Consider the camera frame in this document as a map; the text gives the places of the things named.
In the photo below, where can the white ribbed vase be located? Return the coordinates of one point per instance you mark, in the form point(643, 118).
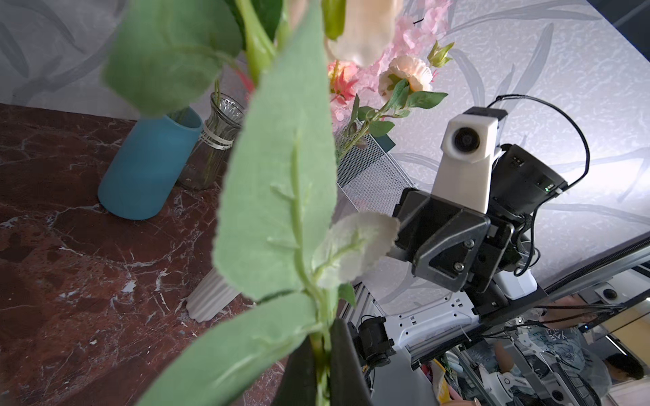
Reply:
point(211, 295)

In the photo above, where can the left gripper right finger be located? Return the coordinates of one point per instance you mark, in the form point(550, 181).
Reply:
point(347, 383)

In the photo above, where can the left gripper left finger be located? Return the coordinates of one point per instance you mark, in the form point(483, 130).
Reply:
point(299, 384)

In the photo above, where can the small pink rose stem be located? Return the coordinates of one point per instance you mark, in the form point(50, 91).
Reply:
point(342, 81)

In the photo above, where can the small peach rose stem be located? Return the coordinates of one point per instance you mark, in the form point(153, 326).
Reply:
point(276, 241)

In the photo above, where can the pink cherry blossom tree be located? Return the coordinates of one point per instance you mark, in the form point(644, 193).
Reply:
point(378, 31)

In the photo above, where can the teal ceramic vase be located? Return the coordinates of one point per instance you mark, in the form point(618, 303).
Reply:
point(142, 175)

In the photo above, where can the person behind the rig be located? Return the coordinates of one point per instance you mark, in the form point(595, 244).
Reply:
point(569, 350)

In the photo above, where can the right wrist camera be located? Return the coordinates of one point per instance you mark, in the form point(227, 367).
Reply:
point(468, 146)

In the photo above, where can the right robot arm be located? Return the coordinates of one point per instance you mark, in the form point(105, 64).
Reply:
point(520, 185)

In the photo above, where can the pale peach rose cluster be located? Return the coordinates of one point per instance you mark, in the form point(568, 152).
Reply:
point(406, 84)

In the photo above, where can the white wire mesh basket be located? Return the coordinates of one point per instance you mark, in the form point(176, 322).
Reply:
point(371, 179)

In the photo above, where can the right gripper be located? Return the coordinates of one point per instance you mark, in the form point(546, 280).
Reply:
point(444, 244)

